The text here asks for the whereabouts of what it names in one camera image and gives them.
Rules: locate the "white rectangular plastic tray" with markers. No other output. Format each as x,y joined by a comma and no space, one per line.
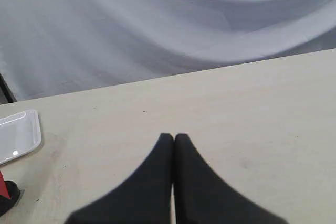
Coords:
20,135

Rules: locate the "white fabric backdrop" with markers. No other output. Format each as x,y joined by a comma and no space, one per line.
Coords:
51,47

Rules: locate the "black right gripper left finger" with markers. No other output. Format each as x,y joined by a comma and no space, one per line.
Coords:
144,197

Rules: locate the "black backdrop stand pole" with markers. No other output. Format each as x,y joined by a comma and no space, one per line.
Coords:
7,93

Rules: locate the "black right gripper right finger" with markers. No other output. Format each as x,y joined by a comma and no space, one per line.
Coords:
201,196

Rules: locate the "black round lid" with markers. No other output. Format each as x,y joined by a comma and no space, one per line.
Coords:
7,203

